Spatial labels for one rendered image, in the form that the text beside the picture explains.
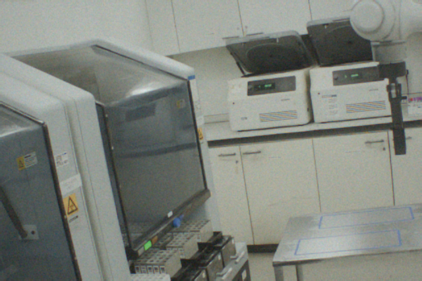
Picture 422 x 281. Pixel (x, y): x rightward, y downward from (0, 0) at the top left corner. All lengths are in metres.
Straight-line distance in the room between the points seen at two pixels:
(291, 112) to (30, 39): 1.75
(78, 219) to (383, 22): 0.85
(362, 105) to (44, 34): 2.02
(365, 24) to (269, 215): 2.90
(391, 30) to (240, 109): 2.71
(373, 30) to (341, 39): 2.80
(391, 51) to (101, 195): 0.83
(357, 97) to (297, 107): 0.40
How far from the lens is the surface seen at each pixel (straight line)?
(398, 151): 1.46
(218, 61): 4.54
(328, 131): 3.80
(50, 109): 1.35
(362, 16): 1.22
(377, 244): 1.83
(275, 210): 3.97
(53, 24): 3.32
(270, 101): 3.80
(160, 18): 4.34
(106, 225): 1.51
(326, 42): 4.03
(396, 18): 1.25
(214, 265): 1.94
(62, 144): 1.37
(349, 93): 3.70
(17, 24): 3.06
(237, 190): 4.00
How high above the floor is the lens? 1.50
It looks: 10 degrees down
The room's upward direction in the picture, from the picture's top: 9 degrees counter-clockwise
